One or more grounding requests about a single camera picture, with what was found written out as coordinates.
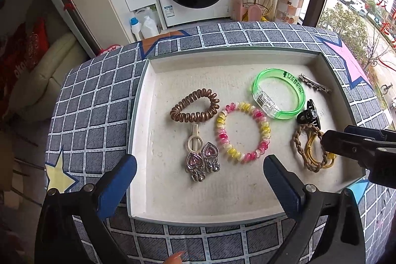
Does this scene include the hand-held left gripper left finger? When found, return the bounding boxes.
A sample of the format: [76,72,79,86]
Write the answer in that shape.
[34,153,137,264]

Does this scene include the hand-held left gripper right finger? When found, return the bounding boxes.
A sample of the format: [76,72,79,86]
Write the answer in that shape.
[263,154,367,264]

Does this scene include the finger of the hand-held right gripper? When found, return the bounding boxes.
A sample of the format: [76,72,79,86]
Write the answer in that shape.
[320,129,384,167]
[344,125,396,142]

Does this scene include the yellow sunflower hair tie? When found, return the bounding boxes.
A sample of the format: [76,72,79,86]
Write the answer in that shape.
[305,132,338,167]

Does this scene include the brown braided hair tie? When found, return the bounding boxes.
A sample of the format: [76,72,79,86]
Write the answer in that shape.
[293,123,333,173]

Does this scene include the white shallow tray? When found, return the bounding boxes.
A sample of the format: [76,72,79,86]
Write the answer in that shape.
[127,46,367,226]

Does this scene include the silver star hair clip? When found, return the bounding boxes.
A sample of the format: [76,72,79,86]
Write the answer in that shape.
[298,73,332,94]

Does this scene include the green plastic bangle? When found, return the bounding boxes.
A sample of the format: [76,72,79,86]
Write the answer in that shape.
[251,68,307,120]

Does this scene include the silver pink heart earring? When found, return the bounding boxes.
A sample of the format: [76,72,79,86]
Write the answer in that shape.
[185,152,207,182]
[201,142,221,173]

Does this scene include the brown spiral hair tie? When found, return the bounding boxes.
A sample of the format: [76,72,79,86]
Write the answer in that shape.
[170,90,220,124]

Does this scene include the pink yellow spiral bracelet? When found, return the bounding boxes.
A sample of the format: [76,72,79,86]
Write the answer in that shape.
[216,101,272,163]

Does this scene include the person's left hand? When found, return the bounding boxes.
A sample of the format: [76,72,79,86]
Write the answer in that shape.
[163,251,187,264]

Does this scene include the black claw hair clip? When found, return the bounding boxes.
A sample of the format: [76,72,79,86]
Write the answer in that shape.
[296,99,323,130]

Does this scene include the grey grid star tablecloth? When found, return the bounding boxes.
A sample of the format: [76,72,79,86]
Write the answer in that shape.
[45,21,396,264]

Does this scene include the beige hair clip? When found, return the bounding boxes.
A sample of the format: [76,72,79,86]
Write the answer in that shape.
[185,124,205,156]

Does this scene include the cream cushion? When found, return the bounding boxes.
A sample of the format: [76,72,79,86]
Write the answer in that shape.
[9,32,89,116]

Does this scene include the white bottle blue cap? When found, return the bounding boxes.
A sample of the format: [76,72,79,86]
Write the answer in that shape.
[130,17,143,40]

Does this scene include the translucent plastic jug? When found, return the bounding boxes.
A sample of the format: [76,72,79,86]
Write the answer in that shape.
[136,7,155,23]
[141,16,160,39]

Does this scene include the pink slipper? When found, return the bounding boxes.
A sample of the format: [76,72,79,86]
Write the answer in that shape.
[247,4,262,21]

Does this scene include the red cloth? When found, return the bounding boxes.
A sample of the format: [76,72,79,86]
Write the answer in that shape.
[0,18,50,91]

